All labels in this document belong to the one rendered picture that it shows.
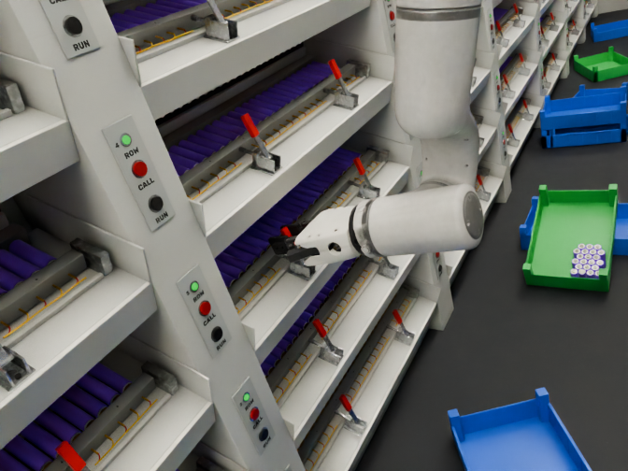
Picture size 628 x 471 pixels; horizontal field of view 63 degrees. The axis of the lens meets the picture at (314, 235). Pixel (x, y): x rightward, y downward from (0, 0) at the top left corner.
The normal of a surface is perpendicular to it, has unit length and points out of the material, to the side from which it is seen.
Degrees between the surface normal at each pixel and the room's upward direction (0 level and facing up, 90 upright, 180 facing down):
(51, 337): 20
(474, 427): 90
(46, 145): 110
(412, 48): 82
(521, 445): 0
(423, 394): 0
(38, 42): 90
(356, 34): 90
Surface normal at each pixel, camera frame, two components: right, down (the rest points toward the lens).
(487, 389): -0.27, -0.85
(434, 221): -0.62, 0.10
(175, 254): 0.83, 0.04
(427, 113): -0.22, 0.50
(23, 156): 0.87, 0.33
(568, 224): -0.43, -0.59
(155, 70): 0.04, -0.78
